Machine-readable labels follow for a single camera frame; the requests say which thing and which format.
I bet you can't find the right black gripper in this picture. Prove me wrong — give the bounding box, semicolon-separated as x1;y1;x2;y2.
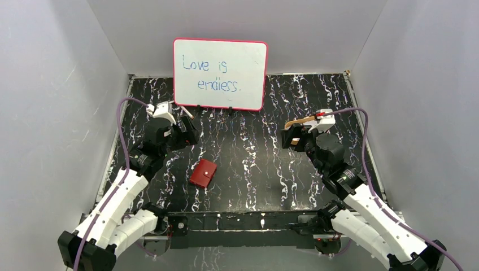
279;123;328;175

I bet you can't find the tan oval card tray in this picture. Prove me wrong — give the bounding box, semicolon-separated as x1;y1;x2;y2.
284;116;317;130

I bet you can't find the red leather card holder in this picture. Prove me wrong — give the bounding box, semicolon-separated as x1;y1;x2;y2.
189;159;217;188

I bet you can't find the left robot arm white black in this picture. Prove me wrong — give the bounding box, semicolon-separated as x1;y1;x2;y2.
58;116;199;270

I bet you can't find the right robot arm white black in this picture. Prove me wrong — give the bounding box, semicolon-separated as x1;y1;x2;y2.
281;124;445;270

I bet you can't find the white marker pen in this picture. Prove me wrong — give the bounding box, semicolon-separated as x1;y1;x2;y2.
180;106;195;120

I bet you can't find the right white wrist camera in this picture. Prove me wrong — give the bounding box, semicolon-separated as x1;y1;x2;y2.
308;109;336;133

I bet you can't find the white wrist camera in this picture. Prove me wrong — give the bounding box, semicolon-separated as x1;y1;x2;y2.
308;109;336;133
146;101;177;125

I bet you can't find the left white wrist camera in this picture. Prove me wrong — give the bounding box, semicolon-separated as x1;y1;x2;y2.
146;101;177;125

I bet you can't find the white board with red frame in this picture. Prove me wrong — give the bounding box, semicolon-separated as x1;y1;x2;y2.
173;38;268;111

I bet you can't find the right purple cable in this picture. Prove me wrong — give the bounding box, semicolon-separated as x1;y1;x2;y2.
331;107;465;271

